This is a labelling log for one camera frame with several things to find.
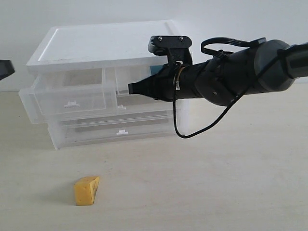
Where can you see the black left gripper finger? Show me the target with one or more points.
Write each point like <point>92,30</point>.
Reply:
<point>6,69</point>

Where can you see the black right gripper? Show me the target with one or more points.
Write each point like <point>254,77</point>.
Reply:
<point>159,86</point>

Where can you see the white bottle blue label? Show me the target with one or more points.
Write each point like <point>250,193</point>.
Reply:
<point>154,69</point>

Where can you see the yellow cheese wedge sponge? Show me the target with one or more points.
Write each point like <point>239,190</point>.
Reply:
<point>85,190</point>

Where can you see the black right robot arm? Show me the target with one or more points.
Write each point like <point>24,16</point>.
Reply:
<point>236,67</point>

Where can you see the white plastic drawer cabinet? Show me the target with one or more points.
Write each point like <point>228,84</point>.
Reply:
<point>106,46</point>

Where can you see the bottom wide clear drawer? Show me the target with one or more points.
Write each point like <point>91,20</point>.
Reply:
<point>96,130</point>

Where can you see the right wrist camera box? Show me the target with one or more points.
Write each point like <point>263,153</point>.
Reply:
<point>175,48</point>

